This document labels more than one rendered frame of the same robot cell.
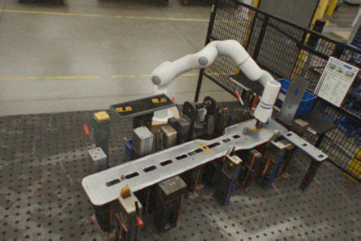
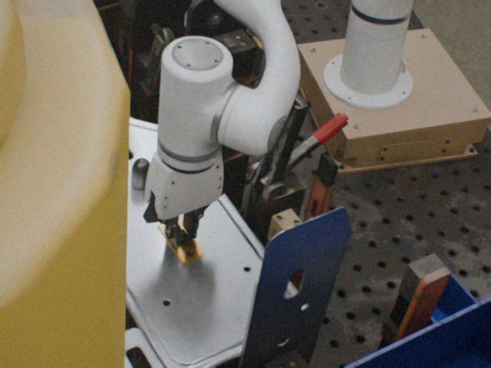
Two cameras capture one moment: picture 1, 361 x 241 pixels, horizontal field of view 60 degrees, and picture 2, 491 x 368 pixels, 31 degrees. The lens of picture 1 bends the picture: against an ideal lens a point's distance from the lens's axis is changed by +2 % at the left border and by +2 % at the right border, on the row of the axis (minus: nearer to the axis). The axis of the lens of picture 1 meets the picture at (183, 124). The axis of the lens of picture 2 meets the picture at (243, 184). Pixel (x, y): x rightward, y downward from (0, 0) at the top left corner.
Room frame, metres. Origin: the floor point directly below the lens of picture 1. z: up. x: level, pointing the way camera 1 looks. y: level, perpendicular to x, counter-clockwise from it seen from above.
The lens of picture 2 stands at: (1.85, -1.31, 2.02)
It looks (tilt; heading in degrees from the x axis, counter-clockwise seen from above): 47 degrees down; 94
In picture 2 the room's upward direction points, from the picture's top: 9 degrees clockwise
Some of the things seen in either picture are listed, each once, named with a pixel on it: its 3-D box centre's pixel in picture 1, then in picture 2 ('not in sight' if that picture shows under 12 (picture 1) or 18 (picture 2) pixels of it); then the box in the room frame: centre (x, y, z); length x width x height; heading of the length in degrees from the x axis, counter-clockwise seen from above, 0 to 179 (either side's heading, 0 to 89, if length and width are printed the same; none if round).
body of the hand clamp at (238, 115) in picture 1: (236, 129); (265, 253); (1.84, -0.39, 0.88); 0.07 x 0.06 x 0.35; 42
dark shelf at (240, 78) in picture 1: (276, 99); not in sight; (2.16, -0.69, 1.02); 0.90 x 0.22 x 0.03; 42
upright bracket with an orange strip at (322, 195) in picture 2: (249, 119); (301, 272); (1.90, -0.47, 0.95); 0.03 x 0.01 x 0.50; 132
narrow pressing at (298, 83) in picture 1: (292, 100); (289, 311); (1.89, -0.70, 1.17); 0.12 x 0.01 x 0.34; 42
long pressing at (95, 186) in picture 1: (202, 150); (44, 48); (1.39, -0.14, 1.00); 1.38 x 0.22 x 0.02; 132
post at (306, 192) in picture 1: (310, 173); not in sight; (1.54, -0.86, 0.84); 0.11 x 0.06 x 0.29; 42
